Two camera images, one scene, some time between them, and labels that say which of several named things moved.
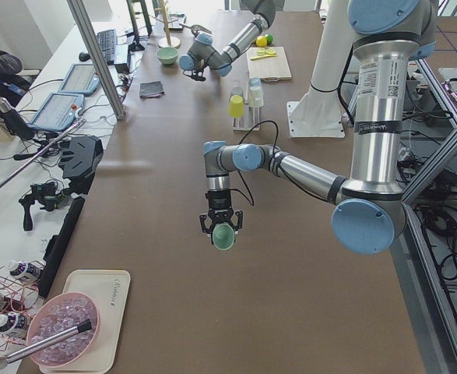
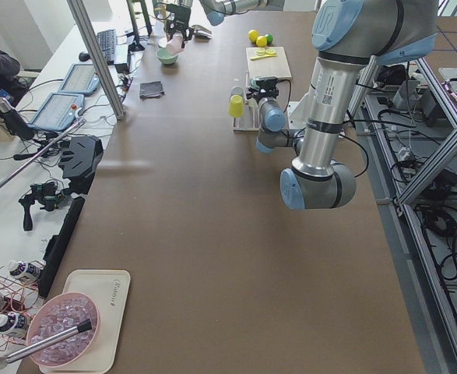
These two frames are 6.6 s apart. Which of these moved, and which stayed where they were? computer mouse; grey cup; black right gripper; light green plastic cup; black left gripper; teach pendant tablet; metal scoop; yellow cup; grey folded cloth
Moved: black left gripper; black right gripper; light green plastic cup
Stayed: grey cup; teach pendant tablet; metal scoop; yellow cup; computer mouse; grey folded cloth
